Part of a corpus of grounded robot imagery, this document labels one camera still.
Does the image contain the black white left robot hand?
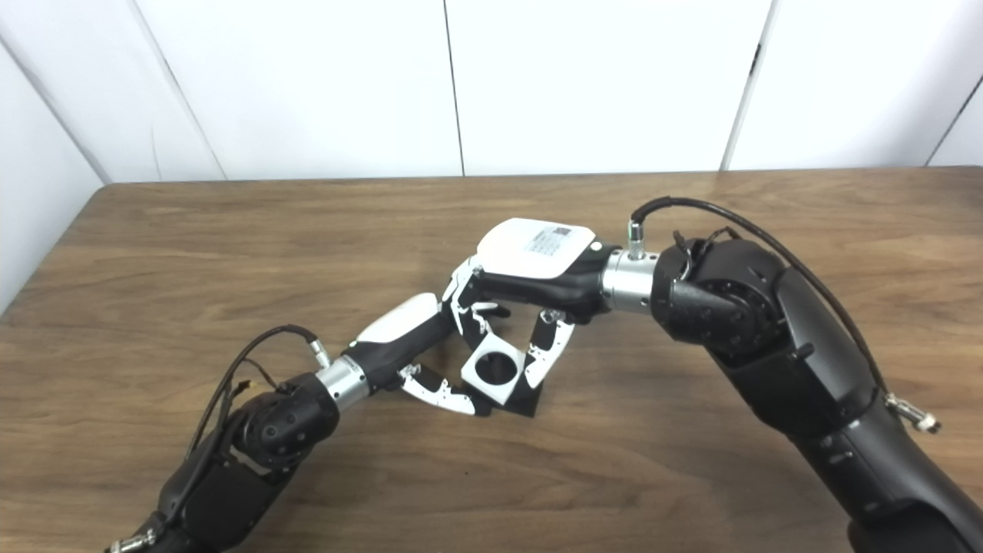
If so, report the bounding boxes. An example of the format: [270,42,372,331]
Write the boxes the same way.
[342,292,511,417]

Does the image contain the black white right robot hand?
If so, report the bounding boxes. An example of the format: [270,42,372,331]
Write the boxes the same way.
[442,218,621,389]

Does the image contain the white square piece with hole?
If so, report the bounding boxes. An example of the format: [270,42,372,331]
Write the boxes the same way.
[461,319,531,406]

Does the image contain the black peg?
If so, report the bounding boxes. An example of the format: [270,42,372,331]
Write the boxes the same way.
[476,352,544,418]

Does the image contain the thin left wrist wires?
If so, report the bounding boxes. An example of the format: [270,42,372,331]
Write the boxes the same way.
[223,375,296,409]

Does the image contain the thin wrist wires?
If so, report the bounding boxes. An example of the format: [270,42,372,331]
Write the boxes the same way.
[223,375,296,409]
[674,226,742,256]

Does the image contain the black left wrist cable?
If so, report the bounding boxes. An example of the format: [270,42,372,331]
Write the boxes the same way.
[108,324,331,553]

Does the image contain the thin right wrist wires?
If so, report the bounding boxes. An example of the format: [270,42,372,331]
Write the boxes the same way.
[674,226,742,256]

